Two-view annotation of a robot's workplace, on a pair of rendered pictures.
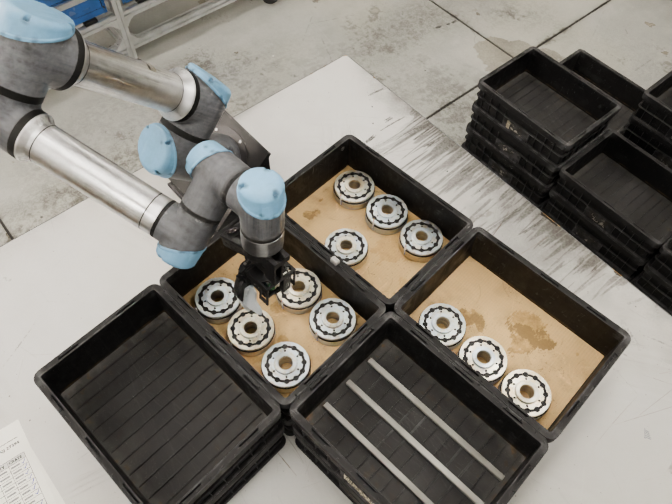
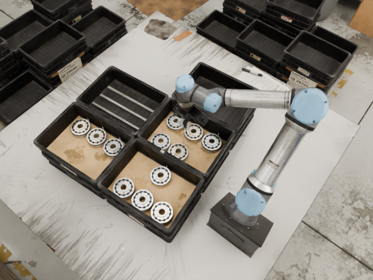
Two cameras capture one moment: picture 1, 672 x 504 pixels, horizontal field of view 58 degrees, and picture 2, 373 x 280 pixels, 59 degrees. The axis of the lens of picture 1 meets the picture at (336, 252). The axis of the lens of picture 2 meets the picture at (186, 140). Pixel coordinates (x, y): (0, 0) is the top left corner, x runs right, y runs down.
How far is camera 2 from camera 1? 1.45 m
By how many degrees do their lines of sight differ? 62
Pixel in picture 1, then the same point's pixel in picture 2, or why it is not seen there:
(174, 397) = not seen: hidden behind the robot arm
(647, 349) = (18, 180)
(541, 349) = (70, 149)
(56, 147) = (276, 92)
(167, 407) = not seen: hidden behind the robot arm
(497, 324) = (89, 156)
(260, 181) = (185, 80)
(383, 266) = (141, 174)
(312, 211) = (182, 198)
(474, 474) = (102, 103)
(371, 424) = (140, 111)
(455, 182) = (105, 264)
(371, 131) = not seen: outside the picture
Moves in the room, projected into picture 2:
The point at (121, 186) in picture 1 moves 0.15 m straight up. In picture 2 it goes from (244, 91) to (251, 65)
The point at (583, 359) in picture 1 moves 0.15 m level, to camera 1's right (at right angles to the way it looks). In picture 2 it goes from (53, 148) to (23, 152)
